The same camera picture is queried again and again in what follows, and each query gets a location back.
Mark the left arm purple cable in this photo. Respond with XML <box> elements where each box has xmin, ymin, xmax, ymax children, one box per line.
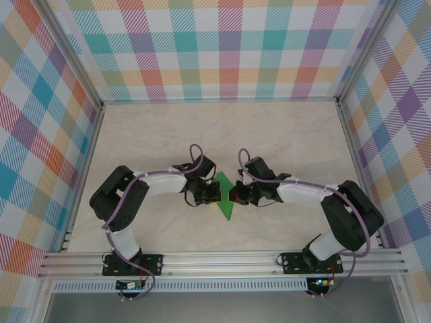
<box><xmin>102</xmin><ymin>143</ymin><xmax>208</xmax><ymax>301</ymax></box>

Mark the grey metal panel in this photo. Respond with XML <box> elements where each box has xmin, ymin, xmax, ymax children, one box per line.
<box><xmin>43</xmin><ymin>291</ymin><xmax>405</xmax><ymax>323</ymax></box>

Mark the thin aluminium frame rail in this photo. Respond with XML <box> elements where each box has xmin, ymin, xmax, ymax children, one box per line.
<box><xmin>100</xmin><ymin>97</ymin><xmax>341</xmax><ymax>104</ymax></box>

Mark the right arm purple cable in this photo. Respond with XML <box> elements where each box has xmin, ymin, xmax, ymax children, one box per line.
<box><xmin>238</xmin><ymin>147</ymin><xmax>374</xmax><ymax>299</ymax></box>

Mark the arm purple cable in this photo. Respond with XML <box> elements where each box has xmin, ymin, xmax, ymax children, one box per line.
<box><xmin>238</xmin><ymin>147</ymin><xmax>374</xmax><ymax>299</ymax></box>
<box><xmin>102</xmin><ymin>143</ymin><xmax>208</xmax><ymax>301</ymax></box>

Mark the green paper sheet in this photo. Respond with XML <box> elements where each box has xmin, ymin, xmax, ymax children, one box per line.
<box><xmin>210</xmin><ymin>170</ymin><xmax>236</xmax><ymax>222</ymax></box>

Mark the left gripper thin black cable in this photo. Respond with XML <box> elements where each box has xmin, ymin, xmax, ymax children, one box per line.
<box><xmin>183</xmin><ymin>190</ymin><xmax>200</xmax><ymax>207</ymax></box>

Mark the aluminium frame post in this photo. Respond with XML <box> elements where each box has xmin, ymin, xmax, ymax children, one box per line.
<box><xmin>39</xmin><ymin>0</ymin><xmax>104</xmax><ymax>110</ymax></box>
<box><xmin>335</xmin><ymin>0</ymin><xmax>407</xmax><ymax>107</ymax></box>

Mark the aluminium side rail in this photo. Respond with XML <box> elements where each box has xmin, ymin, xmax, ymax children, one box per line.
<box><xmin>59</xmin><ymin>102</ymin><xmax>106</xmax><ymax>253</ymax></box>
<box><xmin>335</xmin><ymin>100</ymin><xmax>387</xmax><ymax>249</ymax></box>

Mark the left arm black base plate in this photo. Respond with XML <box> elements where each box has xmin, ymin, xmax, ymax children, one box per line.
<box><xmin>102</xmin><ymin>254</ymin><xmax>164</xmax><ymax>277</ymax></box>

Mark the wide aluminium base rail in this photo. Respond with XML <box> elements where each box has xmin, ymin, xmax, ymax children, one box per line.
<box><xmin>36</xmin><ymin>248</ymin><xmax>410</xmax><ymax>279</ymax></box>

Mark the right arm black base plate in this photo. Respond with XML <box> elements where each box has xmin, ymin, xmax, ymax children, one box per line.
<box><xmin>281</xmin><ymin>252</ymin><xmax>343</xmax><ymax>275</ymax></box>

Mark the white slotted cable duct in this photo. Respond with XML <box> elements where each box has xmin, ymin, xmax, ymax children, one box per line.
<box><xmin>53</xmin><ymin>277</ymin><xmax>309</xmax><ymax>293</ymax></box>

